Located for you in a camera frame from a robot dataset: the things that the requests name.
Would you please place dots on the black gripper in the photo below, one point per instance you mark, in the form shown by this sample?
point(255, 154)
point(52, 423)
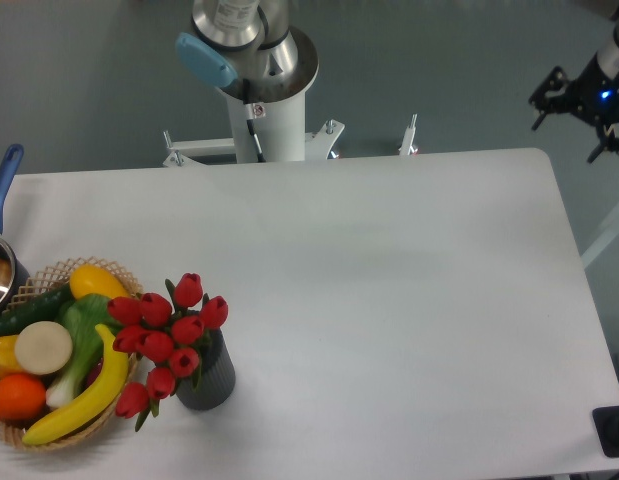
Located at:
point(593, 98)

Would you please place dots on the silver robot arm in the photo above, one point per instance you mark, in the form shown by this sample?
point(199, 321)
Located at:
point(263, 67)

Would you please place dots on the blue handled saucepan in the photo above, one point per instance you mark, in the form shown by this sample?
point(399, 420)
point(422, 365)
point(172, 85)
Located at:
point(13, 274)

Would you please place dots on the red tulip bouquet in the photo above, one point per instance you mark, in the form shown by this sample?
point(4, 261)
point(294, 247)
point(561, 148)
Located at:
point(171, 332)

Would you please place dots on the white pedestal base frame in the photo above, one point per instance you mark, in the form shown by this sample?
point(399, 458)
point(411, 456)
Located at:
point(319, 145)

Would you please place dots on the yellow lemon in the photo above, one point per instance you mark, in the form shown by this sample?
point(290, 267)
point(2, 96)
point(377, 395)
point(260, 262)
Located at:
point(90, 279)

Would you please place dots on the black device at edge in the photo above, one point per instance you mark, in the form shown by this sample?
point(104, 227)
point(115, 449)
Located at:
point(606, 420)

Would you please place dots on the woven wicker basket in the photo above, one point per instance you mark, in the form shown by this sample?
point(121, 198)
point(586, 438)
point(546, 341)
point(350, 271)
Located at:
point(47, 279)

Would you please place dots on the yellow bell pepper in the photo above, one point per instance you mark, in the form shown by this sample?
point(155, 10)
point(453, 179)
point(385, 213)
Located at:
point(8, 361)

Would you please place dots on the orange fruit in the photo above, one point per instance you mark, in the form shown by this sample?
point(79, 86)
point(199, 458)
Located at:
point(22, 397)

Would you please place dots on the beige round radish slice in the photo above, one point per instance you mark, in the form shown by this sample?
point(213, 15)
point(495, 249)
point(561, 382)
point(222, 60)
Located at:
point(43, 348)

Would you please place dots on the dark grey ribbed vase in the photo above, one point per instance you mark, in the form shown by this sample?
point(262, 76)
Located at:
point(217, 381)

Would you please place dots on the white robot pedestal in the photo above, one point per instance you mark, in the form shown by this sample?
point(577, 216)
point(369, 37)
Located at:
point(268, 132)

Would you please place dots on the green bok choy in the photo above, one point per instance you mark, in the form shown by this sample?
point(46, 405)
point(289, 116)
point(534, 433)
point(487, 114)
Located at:
point(80, 318)

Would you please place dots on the green cucumber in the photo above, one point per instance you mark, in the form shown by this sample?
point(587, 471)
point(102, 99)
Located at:
point(44, 307)

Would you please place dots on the yellow banana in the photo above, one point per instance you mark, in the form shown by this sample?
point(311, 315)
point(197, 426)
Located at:
point(90, 403)

